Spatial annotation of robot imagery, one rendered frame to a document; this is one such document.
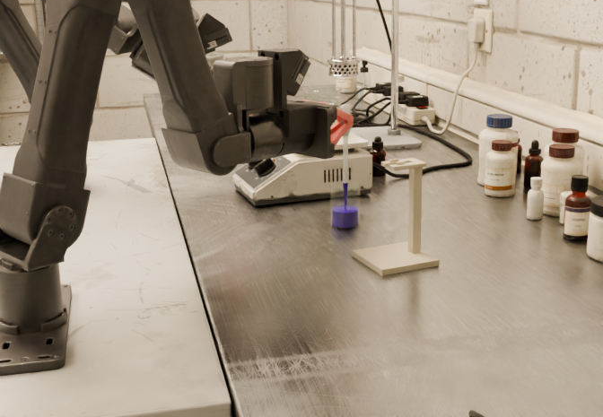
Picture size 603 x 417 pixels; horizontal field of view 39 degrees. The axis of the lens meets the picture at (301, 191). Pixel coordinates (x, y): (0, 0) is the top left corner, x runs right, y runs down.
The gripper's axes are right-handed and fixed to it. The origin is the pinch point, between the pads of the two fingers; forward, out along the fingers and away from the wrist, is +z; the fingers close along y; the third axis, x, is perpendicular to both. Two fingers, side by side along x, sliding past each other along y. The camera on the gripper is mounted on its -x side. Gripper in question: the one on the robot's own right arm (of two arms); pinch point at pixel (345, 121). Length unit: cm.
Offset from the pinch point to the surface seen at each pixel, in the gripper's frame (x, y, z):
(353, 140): 6.1, 10.8, 14.1
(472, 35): -7, 23, 65
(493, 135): 6.0, -3.9, 31.7
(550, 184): 10.0, -18.9, 23.2
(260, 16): -2, 200, 168
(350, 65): -2, 37, 43
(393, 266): 14.4, -17.0, -10.4
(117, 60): 15, 233, 116
